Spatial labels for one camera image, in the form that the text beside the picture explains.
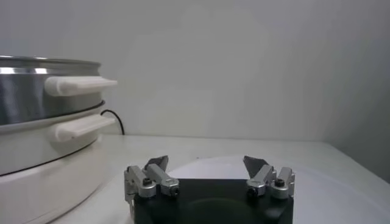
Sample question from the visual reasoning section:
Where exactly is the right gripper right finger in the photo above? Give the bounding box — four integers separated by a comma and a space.
243, 155, 296, 200

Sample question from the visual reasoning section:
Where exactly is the white round plate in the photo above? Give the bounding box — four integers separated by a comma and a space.
166, 155, 301, 183

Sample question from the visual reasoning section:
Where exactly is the black cooker power cable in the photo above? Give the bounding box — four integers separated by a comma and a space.
100, 108, 126, 136

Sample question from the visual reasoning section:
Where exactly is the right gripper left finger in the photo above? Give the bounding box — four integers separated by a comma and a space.
124, 155, 180, 203

